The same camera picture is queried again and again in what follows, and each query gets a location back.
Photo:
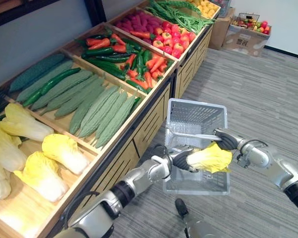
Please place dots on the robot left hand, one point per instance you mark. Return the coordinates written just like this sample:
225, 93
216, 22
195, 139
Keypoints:
180, 158

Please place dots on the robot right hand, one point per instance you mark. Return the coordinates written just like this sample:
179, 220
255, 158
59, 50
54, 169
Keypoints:
228, 141

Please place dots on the napa cabbage with yellow leaves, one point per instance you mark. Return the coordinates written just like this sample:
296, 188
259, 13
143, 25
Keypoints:
5, 151
27, 124
211, 160
64, 153
42, 176

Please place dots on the grey plastic shopping basket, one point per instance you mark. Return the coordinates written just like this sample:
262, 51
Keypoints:
196, 114

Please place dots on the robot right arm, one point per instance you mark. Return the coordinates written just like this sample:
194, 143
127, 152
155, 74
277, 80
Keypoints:
275, 163

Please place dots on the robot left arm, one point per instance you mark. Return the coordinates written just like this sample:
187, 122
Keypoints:
129, 183

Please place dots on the long wooden produce stand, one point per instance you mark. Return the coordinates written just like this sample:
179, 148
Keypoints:
149, 119

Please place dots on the short green cucumber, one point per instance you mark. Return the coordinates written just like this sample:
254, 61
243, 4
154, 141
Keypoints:
136, 104

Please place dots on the pale green bitter gourd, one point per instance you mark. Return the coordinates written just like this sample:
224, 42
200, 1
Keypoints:
99, 116
64, 86
89, 111
111, 115
116, 124
77, 102
64, 99
29, 90

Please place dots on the short wooden produce stand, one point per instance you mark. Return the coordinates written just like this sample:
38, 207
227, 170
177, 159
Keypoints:
188, 72

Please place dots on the orange carrot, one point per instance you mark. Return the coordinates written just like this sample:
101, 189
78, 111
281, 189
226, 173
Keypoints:
118, 39
141, 84
94, 41
157, 64
100, 45
140, 34
132, 74
119, 48
151, 63
131, 60
148, 79

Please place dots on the dark green chili pepper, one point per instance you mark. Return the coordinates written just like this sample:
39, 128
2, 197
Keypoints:
146, 55
136, 86
111, 59
99, 51
140, 63
131, 44

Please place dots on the printed cardboard box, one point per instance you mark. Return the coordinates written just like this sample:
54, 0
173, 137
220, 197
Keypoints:
245, 42

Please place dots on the plain brown cardboard box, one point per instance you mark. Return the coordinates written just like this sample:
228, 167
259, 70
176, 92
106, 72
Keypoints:
219, 32

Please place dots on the long dark green cucumber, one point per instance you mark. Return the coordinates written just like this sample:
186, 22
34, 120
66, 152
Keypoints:
106, 68

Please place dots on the red apple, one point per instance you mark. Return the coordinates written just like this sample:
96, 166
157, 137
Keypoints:
264, 24
266, 30

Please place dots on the green bean bunch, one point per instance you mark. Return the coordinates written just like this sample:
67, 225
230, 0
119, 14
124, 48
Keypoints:
181, 15

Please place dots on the yellow fruit pile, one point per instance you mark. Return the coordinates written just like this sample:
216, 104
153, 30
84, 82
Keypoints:
206, 7

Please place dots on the purple sweet potato pile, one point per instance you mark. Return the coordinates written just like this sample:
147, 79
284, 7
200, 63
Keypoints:
139, 21

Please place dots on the long smooth green cucumber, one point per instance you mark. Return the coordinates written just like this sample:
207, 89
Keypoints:
57, 79

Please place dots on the dark green bumpy gourd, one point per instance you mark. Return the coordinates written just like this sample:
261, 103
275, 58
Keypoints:
34, 72

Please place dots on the dark window frame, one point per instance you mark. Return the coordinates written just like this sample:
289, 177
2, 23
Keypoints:
20, 10

